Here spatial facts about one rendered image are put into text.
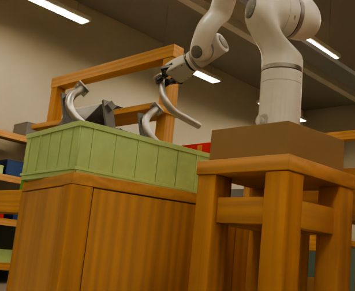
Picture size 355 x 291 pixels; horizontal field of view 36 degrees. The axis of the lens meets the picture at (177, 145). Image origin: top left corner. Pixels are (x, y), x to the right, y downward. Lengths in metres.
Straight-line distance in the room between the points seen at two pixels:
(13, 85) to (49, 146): 6.74
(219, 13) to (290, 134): 0.82
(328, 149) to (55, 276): 0.84
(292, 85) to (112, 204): 0.64
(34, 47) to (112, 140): 7.20
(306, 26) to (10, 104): 7.14
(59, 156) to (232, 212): 0.63
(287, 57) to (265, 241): 0.54
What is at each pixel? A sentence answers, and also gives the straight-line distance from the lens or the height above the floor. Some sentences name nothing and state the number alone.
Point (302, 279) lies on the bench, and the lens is 1.89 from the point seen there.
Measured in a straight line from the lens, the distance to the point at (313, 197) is 1.81.
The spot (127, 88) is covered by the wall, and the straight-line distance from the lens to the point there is 9.88.
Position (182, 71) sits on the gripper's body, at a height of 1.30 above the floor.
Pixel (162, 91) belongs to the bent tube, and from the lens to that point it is 2.22.
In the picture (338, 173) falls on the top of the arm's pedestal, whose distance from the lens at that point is 1.53.
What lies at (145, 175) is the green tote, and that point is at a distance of 1.81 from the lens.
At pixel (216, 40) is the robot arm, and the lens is 2.11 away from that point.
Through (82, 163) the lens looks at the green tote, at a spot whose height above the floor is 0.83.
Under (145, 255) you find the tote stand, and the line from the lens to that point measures 1.71.
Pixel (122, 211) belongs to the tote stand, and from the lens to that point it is 1.67.
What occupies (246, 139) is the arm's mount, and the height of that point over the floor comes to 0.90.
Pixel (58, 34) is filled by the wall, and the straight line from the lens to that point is 9.19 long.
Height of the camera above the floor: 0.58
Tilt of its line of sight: 12 degrees up
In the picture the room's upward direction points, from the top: 6 degrees clockwise
